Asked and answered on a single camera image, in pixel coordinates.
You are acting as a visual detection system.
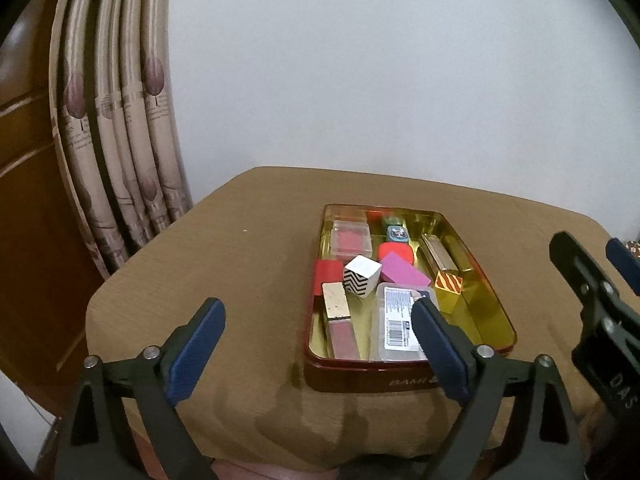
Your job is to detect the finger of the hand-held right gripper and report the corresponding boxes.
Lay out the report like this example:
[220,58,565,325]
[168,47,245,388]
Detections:
[606,237,640,297]
[549,231,640,333]

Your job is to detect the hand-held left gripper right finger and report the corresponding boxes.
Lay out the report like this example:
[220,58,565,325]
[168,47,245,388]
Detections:
[409,297,586,480]

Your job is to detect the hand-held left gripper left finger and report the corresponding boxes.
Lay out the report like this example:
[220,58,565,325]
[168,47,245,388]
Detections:
[54,297,227,480]

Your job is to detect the clear plastic box blue label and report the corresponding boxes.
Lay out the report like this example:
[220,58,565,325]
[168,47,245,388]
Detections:
[370,282,441,362]

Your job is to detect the yellow block red stripes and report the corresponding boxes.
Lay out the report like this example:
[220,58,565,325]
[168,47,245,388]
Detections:
[433,270,466,313]

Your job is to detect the pink block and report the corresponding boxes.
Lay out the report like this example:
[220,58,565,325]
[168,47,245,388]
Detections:
[378,252,432,288]

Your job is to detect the red and gold tin box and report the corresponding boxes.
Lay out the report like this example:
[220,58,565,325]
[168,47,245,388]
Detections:
[302,203,517,393]

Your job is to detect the gold ribbed case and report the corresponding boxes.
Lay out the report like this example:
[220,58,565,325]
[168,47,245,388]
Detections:
[419,233,461,276]

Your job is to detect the lip gloss tube gold cap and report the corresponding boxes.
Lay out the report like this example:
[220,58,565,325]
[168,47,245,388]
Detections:
[321,282,362,361]

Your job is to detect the white block black zigzag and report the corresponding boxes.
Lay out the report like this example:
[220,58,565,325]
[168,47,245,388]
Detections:
[343,255,383,298]

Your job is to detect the orange-red block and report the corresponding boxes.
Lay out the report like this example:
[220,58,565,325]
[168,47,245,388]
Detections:
[377,242,416,267]

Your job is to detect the small clear box red content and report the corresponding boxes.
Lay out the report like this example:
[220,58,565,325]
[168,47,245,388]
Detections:
[331,219,373,261]

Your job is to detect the brown wooden door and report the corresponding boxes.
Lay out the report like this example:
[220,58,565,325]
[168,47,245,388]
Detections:
[0,5,112,411]

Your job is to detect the beige patterned curtain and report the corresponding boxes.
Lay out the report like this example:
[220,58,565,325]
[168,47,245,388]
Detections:
[48,0,195,281]

